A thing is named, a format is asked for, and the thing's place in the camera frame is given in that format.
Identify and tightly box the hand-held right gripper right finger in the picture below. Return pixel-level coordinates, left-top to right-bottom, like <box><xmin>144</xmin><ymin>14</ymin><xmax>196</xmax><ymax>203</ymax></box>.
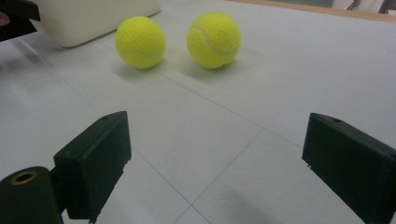
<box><xmin>302</xmin><ymin>112</ymin><xmax>396</xmax><ymax>224</ymax></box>

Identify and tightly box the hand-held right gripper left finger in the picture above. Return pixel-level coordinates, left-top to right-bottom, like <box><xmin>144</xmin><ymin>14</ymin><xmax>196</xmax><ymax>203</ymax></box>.
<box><xmin>49</xmin><ymin>110</ymin><xmax>133</xmax><ymax>224</ymax></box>

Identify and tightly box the white plastic bin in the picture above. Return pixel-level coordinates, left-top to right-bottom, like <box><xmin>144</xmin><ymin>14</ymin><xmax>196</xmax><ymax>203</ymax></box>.
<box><xmin>31</xmin><ymin>0</ymin><xmax>163</xmax><ymax>49</ymax></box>

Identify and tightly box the yellow tennis ball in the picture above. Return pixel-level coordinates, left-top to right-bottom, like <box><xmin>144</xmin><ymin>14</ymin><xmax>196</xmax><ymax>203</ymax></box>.
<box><xmin>115</xmin><ymin>16</ymin><xmax>167</xmax><ymax>70</ymax></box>
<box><xmin>186</xmin><ymin>11</ymin><xmax>242</xmax><ymax>69</ymax></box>

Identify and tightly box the wooden table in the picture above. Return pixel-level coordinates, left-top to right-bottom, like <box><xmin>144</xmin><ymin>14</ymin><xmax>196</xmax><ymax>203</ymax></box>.
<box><xmin>226</xmin><ymin>0</ymin><xmax>396</xmax><ymax>23</ymax></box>

